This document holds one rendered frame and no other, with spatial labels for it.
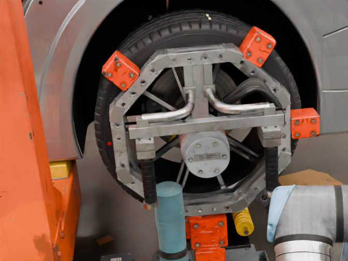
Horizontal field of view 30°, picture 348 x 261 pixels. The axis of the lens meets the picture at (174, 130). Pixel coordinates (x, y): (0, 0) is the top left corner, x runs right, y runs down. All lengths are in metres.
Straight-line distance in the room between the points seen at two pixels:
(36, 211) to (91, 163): 2.24
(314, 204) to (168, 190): 0.69
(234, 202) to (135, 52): 0.57
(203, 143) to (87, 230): 1.50
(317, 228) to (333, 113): 0.94
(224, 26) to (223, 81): 0.29
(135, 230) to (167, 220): 1.23
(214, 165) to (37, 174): 0.52
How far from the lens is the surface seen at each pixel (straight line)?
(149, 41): 1.95
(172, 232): 1.96
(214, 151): 1.83
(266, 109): 1.76
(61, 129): 2.13
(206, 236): 2.12
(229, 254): 2.53
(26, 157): 1.60
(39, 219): 1.67
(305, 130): 2.02
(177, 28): 1.94
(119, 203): 3.41
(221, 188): 2.16
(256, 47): 1.90
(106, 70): 1.88
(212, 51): 1.88
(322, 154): 3.82
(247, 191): 2.07
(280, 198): 1.32
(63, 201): 2.06
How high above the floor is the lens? 1.64
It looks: 23 degrees down
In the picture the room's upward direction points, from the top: 5 degrees counter-clockwise
